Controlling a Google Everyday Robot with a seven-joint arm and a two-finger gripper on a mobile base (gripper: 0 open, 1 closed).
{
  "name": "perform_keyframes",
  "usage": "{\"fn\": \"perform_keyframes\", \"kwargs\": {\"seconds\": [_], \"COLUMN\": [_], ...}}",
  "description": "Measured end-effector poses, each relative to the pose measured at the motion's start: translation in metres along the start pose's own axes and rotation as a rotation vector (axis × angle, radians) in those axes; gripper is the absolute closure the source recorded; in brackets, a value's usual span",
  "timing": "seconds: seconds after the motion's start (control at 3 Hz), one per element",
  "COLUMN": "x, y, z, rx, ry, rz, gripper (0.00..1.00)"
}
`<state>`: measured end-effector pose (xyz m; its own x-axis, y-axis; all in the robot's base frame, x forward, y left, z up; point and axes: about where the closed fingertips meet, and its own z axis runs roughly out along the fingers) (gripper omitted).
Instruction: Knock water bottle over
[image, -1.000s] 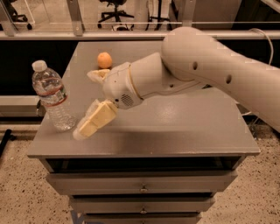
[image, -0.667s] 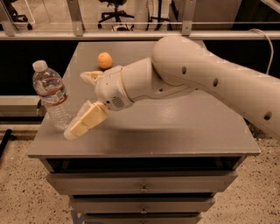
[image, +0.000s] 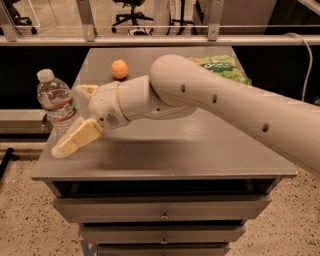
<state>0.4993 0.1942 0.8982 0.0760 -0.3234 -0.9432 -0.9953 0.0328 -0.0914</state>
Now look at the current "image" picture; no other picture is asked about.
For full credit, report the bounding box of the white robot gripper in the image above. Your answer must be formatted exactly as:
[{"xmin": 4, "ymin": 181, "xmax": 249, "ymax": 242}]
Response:
[{"xmin": 51, "ymin": 75, "xmax": 196, "ymax": 158}]

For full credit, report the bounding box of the clear plastic water bottle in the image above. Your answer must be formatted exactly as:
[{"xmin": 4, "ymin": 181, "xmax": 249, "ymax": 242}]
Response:
[{"xmin": 37, "ymin": 69, "xmax": 79, "ymax": 138}]

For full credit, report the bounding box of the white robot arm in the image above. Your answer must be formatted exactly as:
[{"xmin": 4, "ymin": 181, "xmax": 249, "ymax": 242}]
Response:
[{"xmin": 52, "ymin": 55, "xmax": 320, "ymax": 176}]

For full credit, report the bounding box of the orange fruit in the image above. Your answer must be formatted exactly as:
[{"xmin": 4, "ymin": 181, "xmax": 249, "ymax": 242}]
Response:
[{"xmin": 111, "ymin": 60, "xmax": 128, "ymax": 79}]

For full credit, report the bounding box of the black pole on floor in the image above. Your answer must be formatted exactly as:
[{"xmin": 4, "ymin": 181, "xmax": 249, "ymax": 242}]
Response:
[{"xmin": 0, "ymin": 148, "xmax": 14, "ymax": 180}]

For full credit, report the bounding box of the black office chair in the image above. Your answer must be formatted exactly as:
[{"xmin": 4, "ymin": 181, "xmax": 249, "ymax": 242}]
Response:
[
  {"xmin": 4, "ymin": 0, "xmax": 37, "ymax": 35},
  {"xmin": 111, "ymin": 0, "xmax": 152, "ymax": 33}
]

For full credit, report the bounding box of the metal railing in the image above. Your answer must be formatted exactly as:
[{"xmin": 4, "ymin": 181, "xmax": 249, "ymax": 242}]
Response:
[{"xmin": 0, "ymin": 0, "xmax": 320, "ymax": 47}]

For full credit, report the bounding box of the grey drawer cabinet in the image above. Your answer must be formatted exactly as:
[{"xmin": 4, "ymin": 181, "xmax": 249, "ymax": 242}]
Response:
[{"xmin": 31, "ymin": 45, "xmax": 299, "ymax": 256}]

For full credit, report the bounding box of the black office chair left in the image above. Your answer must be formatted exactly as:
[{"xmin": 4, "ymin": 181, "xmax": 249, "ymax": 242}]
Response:
[{"xmin": 4, "ymin": 0, "xmax": 37, "ymax": 35}]

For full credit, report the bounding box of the middle grey drawer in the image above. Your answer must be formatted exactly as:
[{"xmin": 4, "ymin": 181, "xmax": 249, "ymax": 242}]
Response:
[{"xmin": 80, "ymin": 223, "xmax": 246, "ymax": 245}]

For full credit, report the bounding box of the grey drawer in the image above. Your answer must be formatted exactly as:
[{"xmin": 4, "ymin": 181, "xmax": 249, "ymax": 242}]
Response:
[
  {"xmin": 80, "ymin": 223, "xmax": 246, "ymax": 245},
  {"xmin": 96, "ymin": 244, "xmax": 230, "ymax": 256},
  {"xmin": 53, "ymin": 195, "xmax": 271, "ymax": 223}
]

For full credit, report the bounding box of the bottom grey drawer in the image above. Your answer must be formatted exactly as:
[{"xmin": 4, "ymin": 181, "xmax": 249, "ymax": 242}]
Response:
[{"xmin": 96, "ymin": 244, "xmax": 230, "ymax": 256}]

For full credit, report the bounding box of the green snack bag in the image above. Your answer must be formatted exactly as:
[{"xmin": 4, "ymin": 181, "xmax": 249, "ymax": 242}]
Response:
[{"xmin": 190, "ymin": 54, "xmax": 252, "ymax": 85}]

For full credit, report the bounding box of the top grey drawer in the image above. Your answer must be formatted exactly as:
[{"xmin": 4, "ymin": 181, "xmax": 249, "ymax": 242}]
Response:
[{"xmin": 53, "ymin": 195, "xmax": 271, "ymax": 223}]

